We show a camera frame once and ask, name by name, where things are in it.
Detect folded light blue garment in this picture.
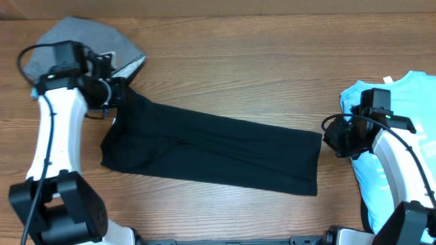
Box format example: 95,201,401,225
30,88,39,99

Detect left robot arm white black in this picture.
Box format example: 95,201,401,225
9,40,145,244

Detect black t-shirt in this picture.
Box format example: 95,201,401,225
101,90,322,196

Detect light blue printed t-shirt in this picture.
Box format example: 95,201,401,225
339,70,436,244

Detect folded grey shorts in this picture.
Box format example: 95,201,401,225
38,16,146,80

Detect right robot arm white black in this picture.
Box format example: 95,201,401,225
321,88,435,245

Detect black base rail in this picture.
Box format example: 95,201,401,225
136,235,322,245

